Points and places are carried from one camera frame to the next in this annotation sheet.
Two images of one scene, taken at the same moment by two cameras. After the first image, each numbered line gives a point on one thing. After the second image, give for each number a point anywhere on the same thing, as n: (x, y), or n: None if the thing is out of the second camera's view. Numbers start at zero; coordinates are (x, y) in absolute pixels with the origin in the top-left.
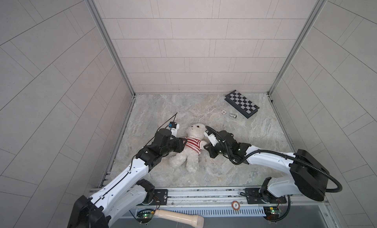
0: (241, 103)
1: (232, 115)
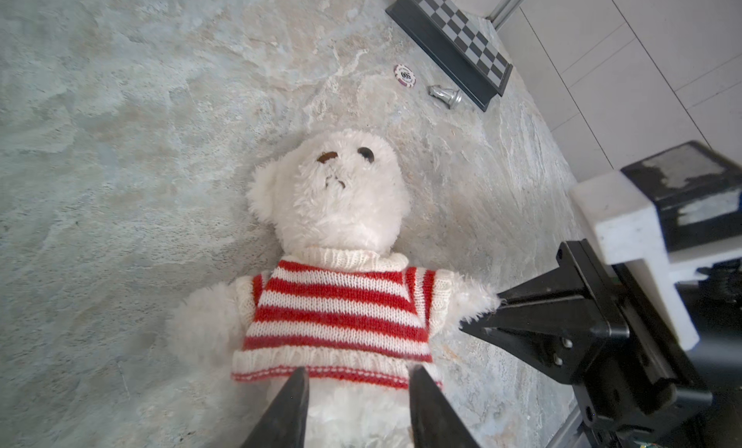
0: (453, 41)
1: (451, 98)
